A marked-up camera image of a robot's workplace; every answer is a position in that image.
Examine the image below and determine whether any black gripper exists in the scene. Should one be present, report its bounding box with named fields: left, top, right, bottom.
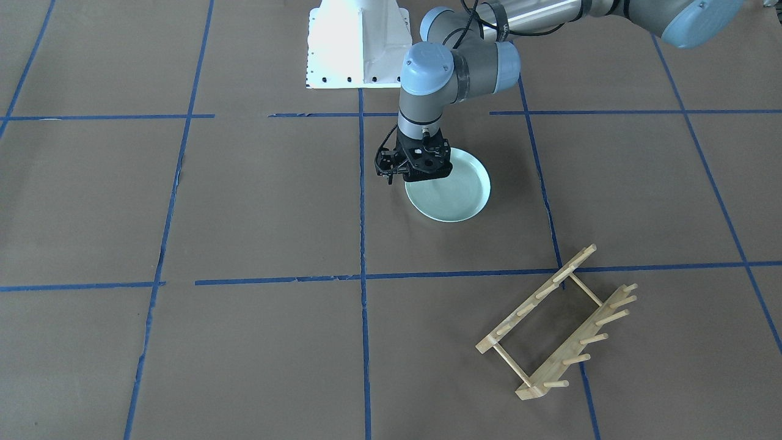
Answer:
left=396, top=129, right=453, bottom=183

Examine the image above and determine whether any pale green ceramic plate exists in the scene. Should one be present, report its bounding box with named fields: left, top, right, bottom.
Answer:
left=405, top=148, right=491, bottom=222

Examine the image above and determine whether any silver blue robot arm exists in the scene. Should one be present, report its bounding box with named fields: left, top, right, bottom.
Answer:
left=375, top=1, right=742, bottom=183

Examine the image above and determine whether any wooden dish rack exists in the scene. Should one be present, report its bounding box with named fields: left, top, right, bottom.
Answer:
left=475, top=244, right=638, bottom=400

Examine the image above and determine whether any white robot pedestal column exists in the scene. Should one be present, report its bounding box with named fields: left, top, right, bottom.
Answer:
left=305, top=1, right=412, bottom=89

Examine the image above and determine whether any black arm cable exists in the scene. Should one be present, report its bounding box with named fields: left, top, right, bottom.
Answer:
left=443, top=0, right=581, bottom=50

